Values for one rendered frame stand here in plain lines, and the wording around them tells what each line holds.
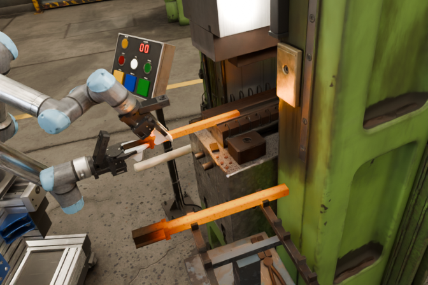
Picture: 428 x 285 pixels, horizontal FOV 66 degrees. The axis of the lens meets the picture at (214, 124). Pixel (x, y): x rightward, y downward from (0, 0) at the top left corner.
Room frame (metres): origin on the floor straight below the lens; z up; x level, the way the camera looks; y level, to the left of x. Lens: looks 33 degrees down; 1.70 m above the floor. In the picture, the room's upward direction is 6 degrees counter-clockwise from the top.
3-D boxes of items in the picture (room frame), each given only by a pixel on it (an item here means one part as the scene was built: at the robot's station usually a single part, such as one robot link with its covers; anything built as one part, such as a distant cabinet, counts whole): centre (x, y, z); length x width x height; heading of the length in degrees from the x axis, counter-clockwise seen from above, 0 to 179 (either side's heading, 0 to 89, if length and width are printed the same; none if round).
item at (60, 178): (0.86, 0.53, 0.99); 0.11 x 0.08 x 0.09; 112
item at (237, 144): (0.96, -0.11, 0.95); 0.12 x 0.08 x 0.06; 112
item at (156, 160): (1.39, 0.22, 0.62); 0.44 x 0.05 x 0.05; 112
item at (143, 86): (1.43, 0.31, 1.01); 0.07 x 0.05 x 0.07; 47
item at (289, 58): (0.86, -0.23, 1.27); 0.09 x 0.02 x 0.17; 22
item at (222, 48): (1.18, -0.18, 1.32); 0.42 x 0.20 x 0.10; 112
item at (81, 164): (0.89, 0.46, 0.99); 0.08 x 0.05 x 0.08; 22
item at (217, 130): (1.18, -0.18, 0.96); 0.42 x 0.20 x 0.09; 112
